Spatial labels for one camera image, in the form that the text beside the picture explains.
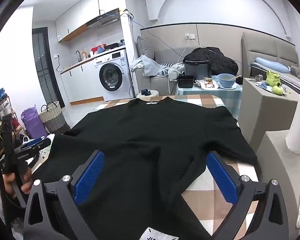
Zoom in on black box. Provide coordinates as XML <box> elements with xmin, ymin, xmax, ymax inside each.
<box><xmin>177</xmin><ymin>75</ymin><xmax>195</xmax><ymax>88</ymax></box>

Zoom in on teal checked small table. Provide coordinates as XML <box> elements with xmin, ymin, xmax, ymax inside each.
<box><xmin>175</xmin><ymin>82</ymin><xmax>243</xmax><ymax>120</ymax></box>

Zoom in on black knit shirt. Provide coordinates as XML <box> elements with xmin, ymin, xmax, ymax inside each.
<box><xmin>39</xmin><ymin>95</ymin><xmax>259</xmax><ymax>240</ymax></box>

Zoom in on person's left hand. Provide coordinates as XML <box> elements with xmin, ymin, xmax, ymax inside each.
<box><xmin>2</xmin><ymin>167</ymin><xmax>33</xmax><ymax>201</ymax></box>

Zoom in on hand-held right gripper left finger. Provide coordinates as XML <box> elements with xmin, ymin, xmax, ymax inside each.
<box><xmin>24</xmin><ymin>150</ymin><xmax>105</xmax><ymax>240</ymax></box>

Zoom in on green frog toy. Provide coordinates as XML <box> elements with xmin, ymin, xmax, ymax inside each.
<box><xmin>265</xmin><ymin>70</ymin><xmax>282</xmax><ymax>87</ymax></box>

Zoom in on low grey cabinet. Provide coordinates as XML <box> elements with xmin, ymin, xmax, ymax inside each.
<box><xmin>255</xmin><ymin>130</ymin><xmax>300</xmax><ymax>240</ymax></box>

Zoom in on range hood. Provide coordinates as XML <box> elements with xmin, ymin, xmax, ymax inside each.
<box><xmin>86</xmin><ymin>9</ymin><xmax>120</xmax><ymax>29</ymax></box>

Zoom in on grey-green garment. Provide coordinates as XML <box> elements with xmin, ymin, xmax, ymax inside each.
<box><xmin>165</xmin><ymin>62</ymin><xmax>185</xmax><ymax>82</ymax></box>

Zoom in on woven basket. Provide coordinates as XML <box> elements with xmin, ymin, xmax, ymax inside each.
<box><xmin>38</xmin><ymin>101</ymin><xmax>67</xmax><ymax>133</ymax></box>

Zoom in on light blue garment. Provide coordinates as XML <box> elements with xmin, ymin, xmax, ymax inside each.
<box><xmin>130</xmin><ymin>55</ymin><xmax>170</xmax><ymax>78</ymax></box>

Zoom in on grey pillow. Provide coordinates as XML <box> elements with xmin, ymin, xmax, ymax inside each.
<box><xmin>136</xmin><ymin>35</ymin><xmax>155</xmax><ymax>60</ymax></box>

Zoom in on dark glass door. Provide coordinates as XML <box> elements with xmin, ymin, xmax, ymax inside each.
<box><xmin>32</xmin><ymin>27</ymin><xmax>65</xmax><ymax>108</ymax></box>

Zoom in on purple bag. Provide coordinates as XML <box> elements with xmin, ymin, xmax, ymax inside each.
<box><xmin>21</xmin><ymin>107</ymin><xmax>48</xmax><ymax>139</ymax></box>

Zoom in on grey cooker with black lid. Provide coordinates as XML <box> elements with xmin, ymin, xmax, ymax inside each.
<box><xmin>184</xmin><ymin>59</ymin><xmax>212</xmax><ymax>80</ymax></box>

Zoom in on plaid blanket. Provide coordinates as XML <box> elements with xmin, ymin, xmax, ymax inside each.
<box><xmin>31</xmin><ymin>94</ymin><xmax>264</xmax><ymax>240</ymax></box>

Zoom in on paper towel roll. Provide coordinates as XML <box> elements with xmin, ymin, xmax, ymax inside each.
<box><xmin>285</xmin><ymin>94</ymin><xmax>300</xmax><ymax>155</ymax></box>

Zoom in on red basin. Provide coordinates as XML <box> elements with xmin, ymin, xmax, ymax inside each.
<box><xmin>91</xmin><ymin>45</ymin><xmax>107</xmax><ymax>54</ymax></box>

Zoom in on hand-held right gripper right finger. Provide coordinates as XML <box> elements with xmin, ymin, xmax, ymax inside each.
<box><xmin>206</xmin><ymin>151</ymin><xmax>294</xmax><ymax>240</ymax></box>

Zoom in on black jacket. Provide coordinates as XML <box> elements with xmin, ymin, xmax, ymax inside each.
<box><xmin>183</xmin><ymin>47</ymin><xmax>239</xmax><ymax>77</ymax></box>

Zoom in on food tray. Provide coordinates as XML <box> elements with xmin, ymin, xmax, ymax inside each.
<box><xmin>200</xmin><ymin>79</ymin><xmax>219</xmax><ymax>90</ymax></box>

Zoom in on grey side cabinet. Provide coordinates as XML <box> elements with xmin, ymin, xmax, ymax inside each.
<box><xmin>241</xmin><ymin>77</ymin><xmax>299</xmax><ymax>153</ymax></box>

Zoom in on shoe rack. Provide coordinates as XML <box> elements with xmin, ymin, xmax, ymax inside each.
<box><xmin>0</xmin><ymin>87</ymin><xmax>28</xmax><ymax>160</ymax></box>

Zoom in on grey upholstered bed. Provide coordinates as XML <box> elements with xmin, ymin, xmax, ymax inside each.
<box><xmin>241</xmin><ymin>32</ymin><xmax>300</xmax><ymax>93</ymax></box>

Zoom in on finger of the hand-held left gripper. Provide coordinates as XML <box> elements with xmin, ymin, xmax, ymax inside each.
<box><xmin>20</xmin><ymin>137</ymin><xmax>52</xmax><ymax>153</ymax></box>

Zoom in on blue pillow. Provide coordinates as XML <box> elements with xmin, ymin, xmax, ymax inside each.
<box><xmin>255</xmin><ymin>57</ymin><xmax>289</xmax><ymax>73</ymax></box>

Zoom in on white washing machine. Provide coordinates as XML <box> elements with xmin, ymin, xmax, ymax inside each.
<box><xmin>94</xmin><ymin>49</ymin><xmax>132</xmax><ymax>99</ymax></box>

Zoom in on white kitchen counter cabinets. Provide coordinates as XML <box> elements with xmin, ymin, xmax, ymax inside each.
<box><xmin>60</xmin><ymin>55</ymin><xmax>105</xmax><ymax>103</ymax></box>

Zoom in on white round stool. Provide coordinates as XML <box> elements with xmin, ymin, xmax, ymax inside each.
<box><xmin>137</xmin><ymin>90</ymin><xmax>160</xmax><ymax>98</ymax></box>

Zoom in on white upper cabinets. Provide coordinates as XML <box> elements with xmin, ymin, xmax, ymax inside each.
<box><xmin>55</xmin><ymin>0</ymin><xmax>127</xmax><ymax>43</ymax></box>

